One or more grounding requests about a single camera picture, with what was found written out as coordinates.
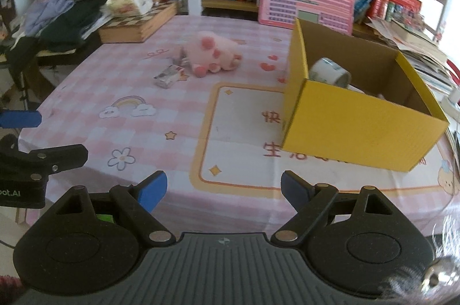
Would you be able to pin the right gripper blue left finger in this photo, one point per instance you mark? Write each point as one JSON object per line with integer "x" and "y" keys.
{"x": 133, "y": 207}

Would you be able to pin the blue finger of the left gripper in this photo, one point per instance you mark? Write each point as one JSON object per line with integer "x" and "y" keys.
{"x": 20, "y": 118}
{"x": 57, "y": 159}

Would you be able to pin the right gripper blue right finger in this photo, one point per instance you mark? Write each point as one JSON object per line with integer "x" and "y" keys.
{"x": 312, "y": 204}

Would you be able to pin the grey staples box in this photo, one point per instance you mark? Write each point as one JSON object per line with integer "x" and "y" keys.
{"x": 169, "y": 76}

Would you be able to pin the pink plush toy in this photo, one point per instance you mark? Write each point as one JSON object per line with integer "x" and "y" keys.
{"x": 206, "y": 52}

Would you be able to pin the pink checkered table mat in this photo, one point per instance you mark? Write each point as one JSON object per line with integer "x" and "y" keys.
{"x": 217, "y": 138}

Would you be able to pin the pile of dark clothes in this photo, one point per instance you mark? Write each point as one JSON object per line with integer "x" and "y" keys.
{"x": 56, "y": 26}

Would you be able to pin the yellow cardboard box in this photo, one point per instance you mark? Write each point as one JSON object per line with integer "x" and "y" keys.
{"x": 387, "y": 117}

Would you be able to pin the printed packing tape roll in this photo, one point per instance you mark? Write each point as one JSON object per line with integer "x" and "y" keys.
{"x": 327, "y": 71}

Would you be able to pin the small pink utility knife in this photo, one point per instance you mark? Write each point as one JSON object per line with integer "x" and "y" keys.
{"x": 180, "y": 58}

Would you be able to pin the wooden chess box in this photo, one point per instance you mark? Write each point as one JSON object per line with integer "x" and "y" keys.
{"x": 138, "y": 28}

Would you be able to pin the floral tissue pack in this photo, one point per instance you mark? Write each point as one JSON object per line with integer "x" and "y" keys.
{"x": 129, "y": 8}

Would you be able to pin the stack of papers and books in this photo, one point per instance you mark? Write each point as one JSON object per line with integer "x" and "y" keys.
{"x": 428, "y": 61}

